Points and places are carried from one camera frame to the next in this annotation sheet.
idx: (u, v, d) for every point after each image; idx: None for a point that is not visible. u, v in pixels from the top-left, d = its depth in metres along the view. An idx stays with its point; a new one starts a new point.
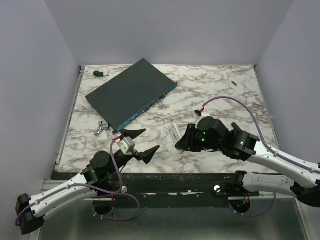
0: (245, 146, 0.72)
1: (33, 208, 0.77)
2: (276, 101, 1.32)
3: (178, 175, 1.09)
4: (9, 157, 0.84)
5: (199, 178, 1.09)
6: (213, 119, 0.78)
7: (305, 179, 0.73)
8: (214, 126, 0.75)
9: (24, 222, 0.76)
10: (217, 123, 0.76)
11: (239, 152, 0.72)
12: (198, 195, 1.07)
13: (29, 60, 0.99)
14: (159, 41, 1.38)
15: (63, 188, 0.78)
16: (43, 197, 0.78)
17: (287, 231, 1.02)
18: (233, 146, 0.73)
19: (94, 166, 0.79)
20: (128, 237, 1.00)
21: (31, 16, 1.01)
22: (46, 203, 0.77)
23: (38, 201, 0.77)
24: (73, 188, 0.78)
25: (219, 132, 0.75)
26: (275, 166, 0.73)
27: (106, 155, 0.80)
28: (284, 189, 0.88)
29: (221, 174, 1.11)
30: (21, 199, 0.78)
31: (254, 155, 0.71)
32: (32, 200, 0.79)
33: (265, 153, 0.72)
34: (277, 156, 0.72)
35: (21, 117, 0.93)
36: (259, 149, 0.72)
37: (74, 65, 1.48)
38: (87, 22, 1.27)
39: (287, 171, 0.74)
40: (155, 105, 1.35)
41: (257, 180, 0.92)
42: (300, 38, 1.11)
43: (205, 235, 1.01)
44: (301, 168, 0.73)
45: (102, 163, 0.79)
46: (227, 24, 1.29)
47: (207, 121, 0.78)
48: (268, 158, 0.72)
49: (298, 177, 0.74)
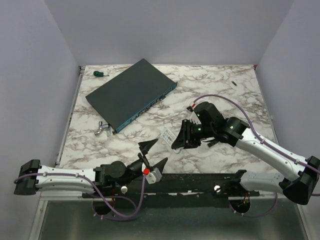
0: (234, 131, 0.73)
1: (38, 178, 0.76)
2: (276, 101, 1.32)
3: (178, 175, 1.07)
4: (8, 157, 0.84)
5: (199, 178, 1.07)
6: (207, 103, 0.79)
7: (288, 170, 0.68)
8: (207, 109, 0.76)
9: (22, 187, 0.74)
10: (209, 106, 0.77)
11: (227, 136, 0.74)
12: (198, 195, 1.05)
13: (29, 60, 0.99)
14: (159, 41, 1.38)
15: (72, 175, 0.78)
16: (53, 172, 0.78)
17: (287, 231, 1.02)
18: (223, 130, 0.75)
19: (107, 171, 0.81)
20: (128, 237, 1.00)
21: (31, 16, 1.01)
22: (51, 179, 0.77)
23: (47, 174, 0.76)
24: (80, 179, 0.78)
25: (210, 115, 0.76)
26: (261, 153, 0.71)
27: (122, 168, 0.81)
28: (275, 187, 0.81)
29: (221, 174, 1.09)
30: (34, 162, 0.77)
31: (240, 139, 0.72)
32: (41, 169, 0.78)
33: (251, 139, 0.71)
34: (263, 143, 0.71)
35: (22, 117, 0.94)
36: (246, 135, 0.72)
37: (74, 65, 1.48)
38: (87, 22, 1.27)
39: (272, 160, 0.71)
40: (155, 105, 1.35)
41: (253, 177, 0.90)
42: (300, 38, 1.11)
43: (205, 235, 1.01)
44: (285, 158, 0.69)
45: (115, 174, 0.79)
46: (227, 23, 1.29)
47: (200, 105, 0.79)
48: (253, 144, 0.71)
49: (282, 167, 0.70)
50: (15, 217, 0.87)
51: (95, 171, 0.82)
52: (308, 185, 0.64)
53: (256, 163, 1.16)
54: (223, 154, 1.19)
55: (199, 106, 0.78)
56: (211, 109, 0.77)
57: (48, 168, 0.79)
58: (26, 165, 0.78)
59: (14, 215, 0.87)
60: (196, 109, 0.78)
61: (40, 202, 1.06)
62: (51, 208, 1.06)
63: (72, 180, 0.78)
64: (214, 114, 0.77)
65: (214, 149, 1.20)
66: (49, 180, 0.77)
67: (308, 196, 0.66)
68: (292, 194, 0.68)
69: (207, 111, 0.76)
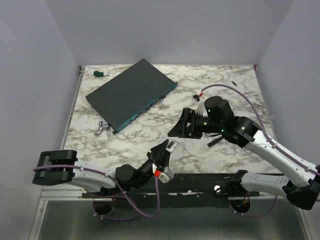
0: (245, 132, 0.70)
1: (74, 171, 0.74)
2: (276, 101, 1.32)
3: (178, 175, 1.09)
4: (8, 157, 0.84)
5: (199, 178, 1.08)
6: (220, 98, 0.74)
7: (298, 177, 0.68)
8: (220, 105, 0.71)
9: (55, 177, 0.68)
10: (223, 103, 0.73)
11: (236, 136, 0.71)
12: (198, 195, 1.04)
13: (29, 60, 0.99)
14: (159, 41, 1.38)
15: (102, 174, 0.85)
16: (87, 167, 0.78)
17: (288, 232, 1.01)
18: (233, 130, 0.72)
19: (117, 174, 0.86)
20: (128, 237, 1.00)
21: (31, 17, 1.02)
22: (85, 174, 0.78)
23: (83, 169, 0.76)
24: (107, 178, 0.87)
25: (223, 112, 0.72)
26: (271, 157, 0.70)
27: (129, 173, 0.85)
28: (278, 189, 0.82)
29: (221, 174, 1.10)
30: (74, 153, 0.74)
31: (251, 142, 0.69)
32: (76, 162, 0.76)
33: (262, 142, 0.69)
34: (275, 148, 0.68)
35: (22, 118, 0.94)
36: (257, 137, 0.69)
37: (74, 65, 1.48)
38: (87, 22, 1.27)
39: (281, 165, 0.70)
40: (155, 105, 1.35)
41: (255, 179, 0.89)
42: (300, 37, 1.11)
43: (205, 235, 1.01)
44: (296, 165, 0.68)
45: (123, 177, 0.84)
46: (227, 24, 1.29)
47: (214, 100, 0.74)
48: (265, 147, 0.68)
49: (290, 173, 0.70)
50: (15, 217, 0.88)
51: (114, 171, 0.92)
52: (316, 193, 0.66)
53: (256, 163, 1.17)
54: (223, 154, 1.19)
55: (212, 101, 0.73)
56: (225, 106, 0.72)
57: (83, 163, 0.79)
58: (60, 155, 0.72)
59: (14, 216, 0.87)
60: (208, 104, 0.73)
61: (40, 201, 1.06)
62: (51, 209, 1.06)
63: (101, 179, 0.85)
64: (227, 112, 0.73)
65: (215, 149, 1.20)
66: (83, 176, 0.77)
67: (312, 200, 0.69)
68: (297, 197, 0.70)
69: (221, 108, 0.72)
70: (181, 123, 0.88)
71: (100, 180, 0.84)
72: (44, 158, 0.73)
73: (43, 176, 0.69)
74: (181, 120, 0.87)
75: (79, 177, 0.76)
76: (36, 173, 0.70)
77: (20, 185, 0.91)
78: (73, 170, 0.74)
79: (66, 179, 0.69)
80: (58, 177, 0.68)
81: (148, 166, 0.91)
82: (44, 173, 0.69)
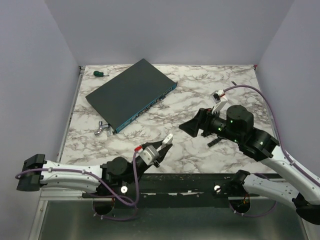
0: (263, 148, 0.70)
1: (42, 174, 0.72)
2: (276, 101, 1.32)
3: (178, 175, 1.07)
4: (8, 157, 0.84)
5: (199, 178, 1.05)
6: (245, 110, 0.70)
7: (314, 195, 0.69)
8: (246, 120, 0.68)
9: (26, 182, 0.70)
10: (249, 117, 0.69)
11: (254, 151, 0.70)
12: (198, 195, 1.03)
13: (29, 60, 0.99)
14: (159, 41, 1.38)
15: (78, 171, 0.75)
16: (57, 167, 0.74)
17: (287, 232, 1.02)
18: (251, 144, 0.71)
19: (109, 169, 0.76)
20: (128, 237, 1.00)
21: (31, 17, 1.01)
22: (56, 175, 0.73)
23: (52, 170, 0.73)
24: (86, 176, 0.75)
25: (247, 127, 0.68)
26: (288, 174, 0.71)
27: (123, 165, 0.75)
28: (285, 199, 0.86)
29: (221, 174, 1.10)
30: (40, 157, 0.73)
31: (270, 158, 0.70)
32: (46, 165, 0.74)
33: (281, 159, 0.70)
34: (292, 165, 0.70)
35: (22, 118, 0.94)
36: (276, 153, 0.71)
37: (74, 65, 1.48)
38: (87, 22, 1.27)
39: (297, 183, 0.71)
40: (155, 105, 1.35)
41: (259, 184, 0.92)
42: (300, 37, 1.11)
43: (205, 235, 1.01)
44: (312, 183, 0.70)
45: (116, 170, 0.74)
46: (227, 24, 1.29)
47: (239, 112, 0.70)
48: (282, 164, 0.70)
49: (306, 191, 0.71)
50: (15, 217, 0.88)
51: (100, 168, 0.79)
52: None
53: (256, 163, 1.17)
54: (224, 155, 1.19)
55: (237, 113, 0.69)
56: (250, 121, 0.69)
57: (54, 164, 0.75)
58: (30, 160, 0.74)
59: (14, 216, 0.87)
60: (233, 115, 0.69)
61: (40, 201, 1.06)
62: (51, 209, 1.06)
63: (79, 177, 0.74)
64: (250, 126, 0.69)
65: (215, 149, 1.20)
66: (54, 177, 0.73)
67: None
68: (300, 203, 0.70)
69: (246, 123, 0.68)
70: (194, 119, 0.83)
71: (78, 178, 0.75)
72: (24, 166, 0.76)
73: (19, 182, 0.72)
74: (195, 118, 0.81)
75: (50, 179, 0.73)
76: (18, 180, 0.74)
77: None
78: (41, 173, 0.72)
79: (33, 182, 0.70)
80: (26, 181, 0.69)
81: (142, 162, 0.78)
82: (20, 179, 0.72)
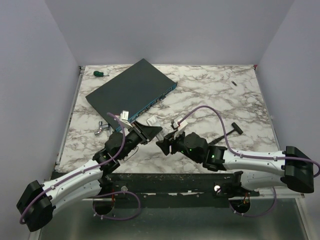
0: (217, 159, 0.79)
1: (49, 194, 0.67)
2: (276, 101, 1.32)
3: (178, 175, 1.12)
4: (9, 156, 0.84)
5: (200, 178, 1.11)
6: (198, 137, 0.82)
7: (274, 169, 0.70)
8: (201, 145, 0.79)
9: (37, 213, 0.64)
10: (202, 141, 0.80)
11: (215, 166, 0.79)
12: (198, 195, 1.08)
13: (29, 61, 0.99)
14: (159, 42, 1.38)
15: (78, 173, 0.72)
16: (58, 181, 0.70)
17: (288, 232, 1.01)
18: (207, 160, 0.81)
19: (109, 146, 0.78)
20: (128, 237, 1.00)
21: (31, 17, 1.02)
22: (62, 187, 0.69)
23: (54, 186, 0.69)
24: (87, 172, 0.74)
25: (204, 150, 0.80)
26: (246, 166, 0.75)
27: (121, 137, 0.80)
28: (277, 182, 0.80)
29: (221, 174, 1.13)
30: (33, 184, 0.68)
31: (224, 164, 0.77)
32: (45, 186, 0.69)
33: (231, 158, 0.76)
34: (243, 157, 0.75)
35: (22, 118, 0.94)
36: (226, 157, 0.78)
37: (74, 65, 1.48)
38: (87, 22, 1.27)
39: (258, 168, 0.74)
40: (155, 105, 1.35)
41: (252, 178, 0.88)
42: (300, 36, 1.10)
43: (205, 235, 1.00)
44: (265, 160, 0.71)
45: (118, 143, 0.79)
46: (227, 23, 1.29)
47: (193, 139, 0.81)
48: (235, 161, 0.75)
49: (269, 169, 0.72)
50: (15, 217, 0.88)
51: (94, 160, 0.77)
52: (295, 176, 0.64)
53: None
54: None
55: (192, 142, 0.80)
56: (205, 144, 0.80)
57: (52, 181, 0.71)
58: (27, 194, 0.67)
59: (14, 216, 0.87)
60: (189, 145, 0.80)
61: None
62: None
63: (82, 177, 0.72)
64: (206, 148, 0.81)
65: None
66: (61, 190, 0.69)
67: (309, 183, 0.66)
68: (288, 181, 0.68)
69: (201, 148, 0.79)
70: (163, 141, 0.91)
71: (83, 180, 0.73)
72: (22, 205, 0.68)
73: (31, 217, 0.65)
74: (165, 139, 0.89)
75: (59, 195, 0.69)
76: (27, 220, 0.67)
77: (20, 185, 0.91)
78: (46, 195, 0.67)
79: (46, 204, 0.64)
80: (40, 208, 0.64)
81: (134, 136, 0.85)
82: (29, 215, 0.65)
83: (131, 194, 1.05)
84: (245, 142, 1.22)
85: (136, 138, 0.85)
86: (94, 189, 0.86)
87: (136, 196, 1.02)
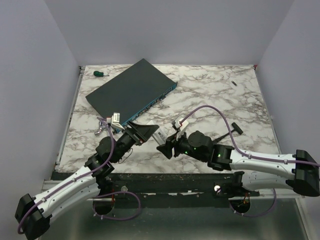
0: (223, 158, 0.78)
1: (40, 207, 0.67)
2: (276, 101, 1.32)
3: (178, 175, 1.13)
4: (9, 156, 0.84)
5: (199, 178, 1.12)
6: (203, 135, 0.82)
7: (283, 172, 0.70)
8: (206, 144, 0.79)
9: (32, 225, 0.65)
10: (208, 140, 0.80)
11: (221, 166, 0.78)
12: (198, 195, 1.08)
13: (29, 60, 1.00)
14: (159, 42, 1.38)
15: (69, 182, 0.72)
16: (49, 193, 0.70)
17: (288, 232, 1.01)
18: (213, 160, 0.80)
19: (99, 152, 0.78)
20: (128, 237, 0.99)
21: (31, 17, 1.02)
22: (53, 199, 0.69)
23: (45, 198, 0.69)
24: (79, 180, 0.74)
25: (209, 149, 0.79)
26: (254, 168, 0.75)
27: (110, 141, 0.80)
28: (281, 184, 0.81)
29: (221, 174, 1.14)
30: (24, 198, 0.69)
31: (231, 164, 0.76)
32: (37, 199, 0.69)
33: (239, 159, 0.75)
34: (251, 158, 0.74)
35: (22, 118, 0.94)
36: (233, 157, 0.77)
37: (74, 65, 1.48)
38: (87, 22, 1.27)
39: (267, 170, 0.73)
40: (155, 105, 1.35)
41: (255, 179, 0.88)
42: (300, 36, 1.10)
43: (205, 235, 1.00)
44: (275, 163, 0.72)
45: (108, 148, 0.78)
46: (227, 23, 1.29)
47: (198, 137, 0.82)
48: (243, 162, 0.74)
49: (277, 172, 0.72)
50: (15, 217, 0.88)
51: (86, 166, 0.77)
52: (305, 179, 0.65)
53: None
54: None
55: (197, 141, 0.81)
56: (210, 143, 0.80)
57: (44, 193, 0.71)
58: (20, 207, 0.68)
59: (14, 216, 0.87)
60: (194, 143, 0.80)
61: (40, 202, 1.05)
62: None
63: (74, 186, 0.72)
64: (211, 147, 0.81)
65: None
66: (53, 201, 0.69)
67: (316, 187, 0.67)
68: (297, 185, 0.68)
69: (206, 146, 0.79)
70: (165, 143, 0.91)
71: (75, 188, 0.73)
72: (18, 218, 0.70)
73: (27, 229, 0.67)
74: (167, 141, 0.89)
75: (51, 207, 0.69)
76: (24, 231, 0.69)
77: (20, 185, 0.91)
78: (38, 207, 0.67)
79: (38, 217, 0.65)
80: (33, 220, 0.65)
81: (127, 139, 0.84)
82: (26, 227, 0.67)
83: (130, 194, 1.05)
84: (245, 142, 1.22)
85: (129, 140, 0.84)
86: (92, 192, 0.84)
87: (136, 196, 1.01)
